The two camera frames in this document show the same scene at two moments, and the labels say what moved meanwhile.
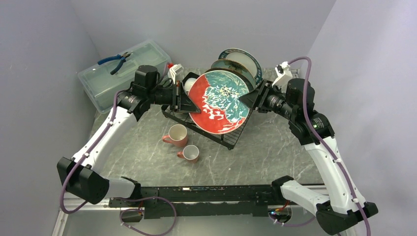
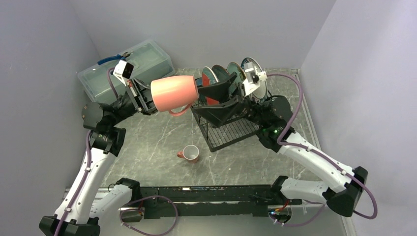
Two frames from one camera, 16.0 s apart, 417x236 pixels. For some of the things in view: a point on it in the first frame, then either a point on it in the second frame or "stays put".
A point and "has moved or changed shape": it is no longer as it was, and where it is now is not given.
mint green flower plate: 234,65 has moved or changed shape
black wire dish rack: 183,117 → 239,130
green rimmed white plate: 244,57 has moved or changed shape
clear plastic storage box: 102,88 stays put
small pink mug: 190,153 stays put
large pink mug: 177,135 has moved or changed shape
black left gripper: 187,104 → 141,96
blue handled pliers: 123,58 stays put
